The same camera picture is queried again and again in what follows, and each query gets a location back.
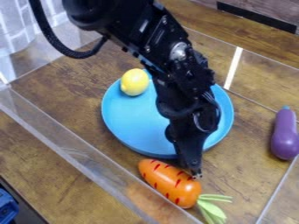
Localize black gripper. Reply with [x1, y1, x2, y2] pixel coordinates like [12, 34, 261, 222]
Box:
[155, 95, 221, 179]

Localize orange toy carrot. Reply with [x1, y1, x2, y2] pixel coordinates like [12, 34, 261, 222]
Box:
[137, 158, 232, 224]

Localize blue round plate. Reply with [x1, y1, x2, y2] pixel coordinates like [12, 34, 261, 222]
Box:
[101, 69, 233, 158]

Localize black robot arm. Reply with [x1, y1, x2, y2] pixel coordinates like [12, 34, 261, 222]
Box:
[61, 0, 221, 178]

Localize purple toy eggplant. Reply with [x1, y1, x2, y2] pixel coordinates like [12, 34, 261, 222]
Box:
[271, 106, 299, 160]

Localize yellow toy lemon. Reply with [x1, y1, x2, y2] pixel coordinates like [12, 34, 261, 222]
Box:
[120, 68, 149, 96]

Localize blue object at corner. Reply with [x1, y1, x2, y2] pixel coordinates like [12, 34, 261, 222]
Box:
[0, 188, 18, 224]

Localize clear acrylic enclosure wall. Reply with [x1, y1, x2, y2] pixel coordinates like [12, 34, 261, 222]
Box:
[0, 11, 299, 224]

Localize black braided cable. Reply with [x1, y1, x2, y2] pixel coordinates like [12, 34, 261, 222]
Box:
[28, 0, 111, 60]

